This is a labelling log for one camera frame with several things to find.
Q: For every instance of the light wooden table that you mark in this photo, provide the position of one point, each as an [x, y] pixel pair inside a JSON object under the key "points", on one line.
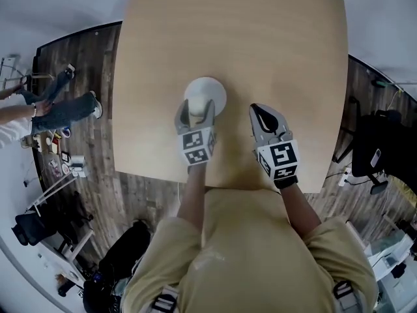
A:
{"points": [[247, 44]]}

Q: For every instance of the white desk frame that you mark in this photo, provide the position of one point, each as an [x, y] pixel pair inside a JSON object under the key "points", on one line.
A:
{"points": [[55, 191]]}

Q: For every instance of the black backpack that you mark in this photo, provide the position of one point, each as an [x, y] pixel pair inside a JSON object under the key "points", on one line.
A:
{"points": [[120, 259]]}

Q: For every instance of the smartphone with light case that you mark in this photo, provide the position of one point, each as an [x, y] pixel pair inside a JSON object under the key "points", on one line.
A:
{"points": [[376, 157]]}

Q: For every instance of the black mesh office chair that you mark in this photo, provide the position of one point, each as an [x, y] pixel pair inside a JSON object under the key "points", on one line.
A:
{"points": [[39, 223]]}

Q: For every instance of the person's beige shirt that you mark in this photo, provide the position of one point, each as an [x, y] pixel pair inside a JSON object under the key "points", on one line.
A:
{"points": [[247, 256]]}

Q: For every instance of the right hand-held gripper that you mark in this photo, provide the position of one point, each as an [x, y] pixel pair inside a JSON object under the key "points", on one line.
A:
{"points": [[277, 155]]}

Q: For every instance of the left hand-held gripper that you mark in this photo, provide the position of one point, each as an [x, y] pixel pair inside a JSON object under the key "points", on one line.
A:
{"points": [[196, 143]]}

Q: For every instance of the person's left forearm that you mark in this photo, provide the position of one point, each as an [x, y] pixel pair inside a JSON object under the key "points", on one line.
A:
{"points": [[193, 197]]}

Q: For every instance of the white power strip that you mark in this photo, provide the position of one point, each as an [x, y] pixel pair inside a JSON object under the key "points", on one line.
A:
{"points": [[344, 177]]}

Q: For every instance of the white round item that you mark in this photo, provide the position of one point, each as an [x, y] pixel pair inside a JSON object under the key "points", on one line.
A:
{"points": [[205, 90]]}

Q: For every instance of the person's right forearm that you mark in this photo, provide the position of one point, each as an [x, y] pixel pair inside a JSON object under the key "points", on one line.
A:
{"points": [[299, 207]]}

